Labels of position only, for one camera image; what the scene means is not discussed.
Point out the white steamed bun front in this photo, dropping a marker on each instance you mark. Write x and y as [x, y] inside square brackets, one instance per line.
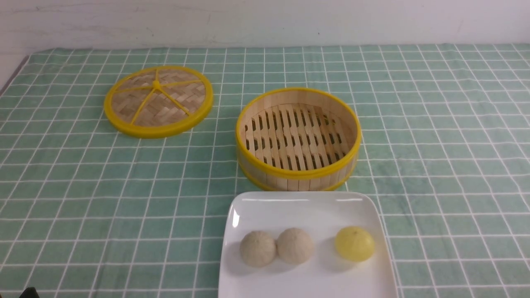
[258, 249]

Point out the white steamed bun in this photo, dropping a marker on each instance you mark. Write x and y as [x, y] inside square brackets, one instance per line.
[258, 249]
[295, 246]

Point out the white steamed bun back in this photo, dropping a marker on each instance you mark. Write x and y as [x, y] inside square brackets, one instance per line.
[295, 246]

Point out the yellow steamed bun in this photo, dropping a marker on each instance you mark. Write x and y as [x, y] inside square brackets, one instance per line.
[354, 244]

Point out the white square plate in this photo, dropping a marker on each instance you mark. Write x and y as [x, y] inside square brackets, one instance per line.
[325, 275]

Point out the yellow bamboo steamer basket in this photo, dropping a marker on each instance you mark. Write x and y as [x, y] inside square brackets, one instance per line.
[297, 139]

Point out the yellow bamboo steamer lid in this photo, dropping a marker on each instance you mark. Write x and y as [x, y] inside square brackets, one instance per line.
[159, 102]

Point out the green checkered tablecloth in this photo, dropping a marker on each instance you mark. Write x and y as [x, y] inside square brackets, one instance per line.
[87, 211]

